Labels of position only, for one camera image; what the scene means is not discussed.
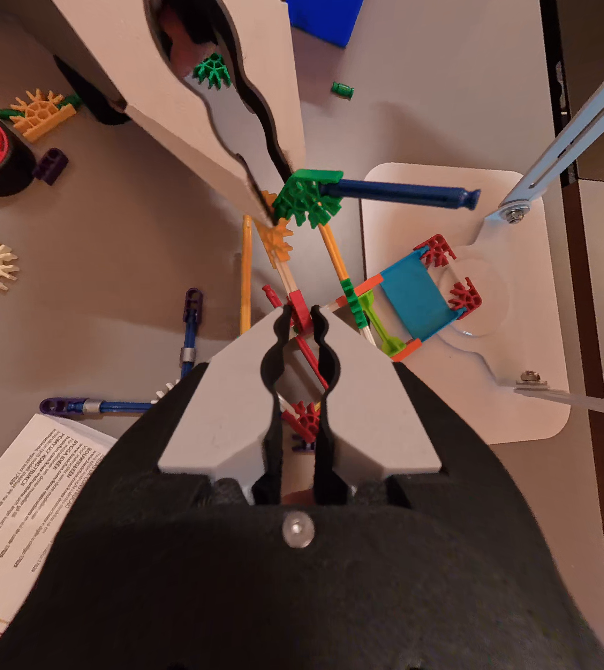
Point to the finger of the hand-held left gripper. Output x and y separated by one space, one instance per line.
270 63
150 94

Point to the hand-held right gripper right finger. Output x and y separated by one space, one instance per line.
385 418

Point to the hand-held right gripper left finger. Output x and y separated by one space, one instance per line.
218 418

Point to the colourful toy construction model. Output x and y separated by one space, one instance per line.
417 298

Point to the person's left hand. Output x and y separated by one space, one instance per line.
179 47

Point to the blue plastic bin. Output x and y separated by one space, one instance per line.
328 18

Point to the small green clip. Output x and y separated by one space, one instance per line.
343 90

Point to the purple clip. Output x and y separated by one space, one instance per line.
50 166

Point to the blue rod cross assembly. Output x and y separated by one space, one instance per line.
119 406

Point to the clear suction dome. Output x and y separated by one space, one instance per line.
490 309

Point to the instruction booklet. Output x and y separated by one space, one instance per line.
19 497

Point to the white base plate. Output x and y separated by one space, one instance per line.
532 314

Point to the white mount bracket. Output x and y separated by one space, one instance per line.
501 251

